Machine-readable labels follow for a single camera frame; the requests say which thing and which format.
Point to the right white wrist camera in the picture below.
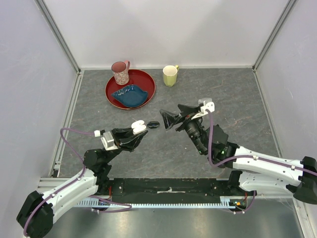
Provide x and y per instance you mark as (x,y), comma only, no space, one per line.
(205,105)

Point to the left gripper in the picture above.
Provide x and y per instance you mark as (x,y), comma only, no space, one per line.
(124,138)

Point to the black earbud charging case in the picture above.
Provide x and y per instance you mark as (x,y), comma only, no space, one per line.
(153,124)

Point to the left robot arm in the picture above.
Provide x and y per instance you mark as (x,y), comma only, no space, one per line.
(41,210)

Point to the blue leaf-shaped dish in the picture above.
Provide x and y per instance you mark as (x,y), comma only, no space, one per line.
(131,96)

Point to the pink floral mug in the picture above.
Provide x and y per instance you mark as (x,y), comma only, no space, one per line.
(120,72)

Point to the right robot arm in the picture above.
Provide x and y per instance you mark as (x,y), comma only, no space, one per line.
(251,171)

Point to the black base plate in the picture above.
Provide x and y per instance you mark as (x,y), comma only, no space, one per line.
(169,190)

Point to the light blue cable duct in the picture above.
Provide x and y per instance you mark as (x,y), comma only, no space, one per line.
(225,203)

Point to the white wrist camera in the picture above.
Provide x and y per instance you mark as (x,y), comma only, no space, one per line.
(107,139)
(205,105)

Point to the white earbud charging case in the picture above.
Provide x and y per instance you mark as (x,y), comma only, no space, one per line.
(138,126)

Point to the red round tray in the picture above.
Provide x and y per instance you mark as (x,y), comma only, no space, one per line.
(137,77)

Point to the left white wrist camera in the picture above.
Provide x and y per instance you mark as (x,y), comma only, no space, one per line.
(107,139)

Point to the yellow-green mug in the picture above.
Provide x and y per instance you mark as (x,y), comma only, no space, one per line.
(170,74)

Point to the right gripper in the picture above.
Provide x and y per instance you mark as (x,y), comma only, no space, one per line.
(170,119)

